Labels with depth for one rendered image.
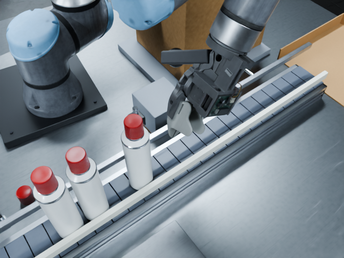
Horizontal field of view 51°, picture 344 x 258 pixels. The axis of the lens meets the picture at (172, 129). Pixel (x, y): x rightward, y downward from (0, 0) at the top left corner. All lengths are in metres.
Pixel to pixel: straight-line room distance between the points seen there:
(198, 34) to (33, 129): 0.47
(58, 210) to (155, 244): 0.20
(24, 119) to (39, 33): 0.25
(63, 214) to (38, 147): 0.33
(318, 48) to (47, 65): 0.80
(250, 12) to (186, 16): 0.31
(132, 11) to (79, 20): 0.41
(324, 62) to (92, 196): 0.80
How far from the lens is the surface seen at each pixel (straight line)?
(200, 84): 0.60
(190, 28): 0.88
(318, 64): 1.16
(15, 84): 1.08
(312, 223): 0.84
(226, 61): 0.59
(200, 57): 0.62
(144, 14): 0.48
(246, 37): 0.57
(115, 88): 1.02
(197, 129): 0.67
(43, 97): 0.93
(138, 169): 0.69
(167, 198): 0.78
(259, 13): 0.57
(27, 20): 0.88
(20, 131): 0.96
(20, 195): 0.84
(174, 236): 0.72
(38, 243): 0.76
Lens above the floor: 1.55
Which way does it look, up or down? 52 degrees down
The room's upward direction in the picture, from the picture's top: straight up
